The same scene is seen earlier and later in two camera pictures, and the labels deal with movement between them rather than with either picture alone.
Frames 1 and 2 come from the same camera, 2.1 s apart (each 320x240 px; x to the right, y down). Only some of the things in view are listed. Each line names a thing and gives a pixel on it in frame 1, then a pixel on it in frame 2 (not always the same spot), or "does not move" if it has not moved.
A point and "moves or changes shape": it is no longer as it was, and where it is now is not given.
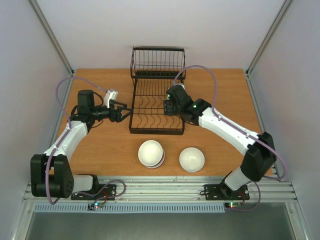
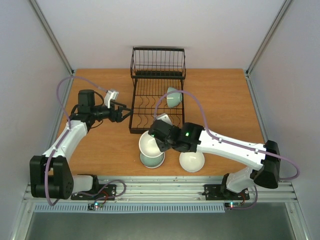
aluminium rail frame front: [179, 189] does not move
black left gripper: [118, 118] does not move
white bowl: [192, 159] does not move
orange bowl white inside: [151, 154] moves or changes shape
